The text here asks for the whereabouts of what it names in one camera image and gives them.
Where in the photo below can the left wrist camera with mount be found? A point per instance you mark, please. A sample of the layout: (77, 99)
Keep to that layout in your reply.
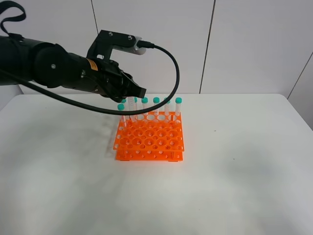
(106, 41)

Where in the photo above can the orange test tube rack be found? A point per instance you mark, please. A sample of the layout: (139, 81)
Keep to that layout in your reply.
(150, 138)

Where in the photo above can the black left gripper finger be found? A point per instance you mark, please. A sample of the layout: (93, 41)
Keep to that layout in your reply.
(126, 87)

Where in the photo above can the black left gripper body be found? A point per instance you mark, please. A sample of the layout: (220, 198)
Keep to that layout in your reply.
(100, 77)

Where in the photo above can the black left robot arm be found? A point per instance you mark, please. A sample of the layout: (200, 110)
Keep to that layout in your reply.
(50, 65)

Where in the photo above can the teal-capped test tube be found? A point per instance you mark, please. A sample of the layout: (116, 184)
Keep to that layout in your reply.
(131, 108)
(121, 107)

